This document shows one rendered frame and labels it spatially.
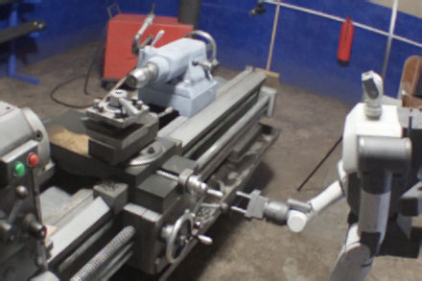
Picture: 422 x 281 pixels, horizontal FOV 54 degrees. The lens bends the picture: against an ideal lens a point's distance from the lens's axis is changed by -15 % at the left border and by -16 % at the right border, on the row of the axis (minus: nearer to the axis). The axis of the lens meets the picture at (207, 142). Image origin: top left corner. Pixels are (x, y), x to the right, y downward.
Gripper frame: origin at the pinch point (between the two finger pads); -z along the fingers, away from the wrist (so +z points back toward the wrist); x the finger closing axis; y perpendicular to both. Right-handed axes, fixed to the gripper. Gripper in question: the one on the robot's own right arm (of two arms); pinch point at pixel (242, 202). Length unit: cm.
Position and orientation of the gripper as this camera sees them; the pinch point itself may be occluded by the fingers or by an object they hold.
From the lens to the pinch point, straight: 180.9
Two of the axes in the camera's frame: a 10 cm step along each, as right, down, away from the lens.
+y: -2.4, -2.5, -9.4
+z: 9.1, 2.8, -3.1
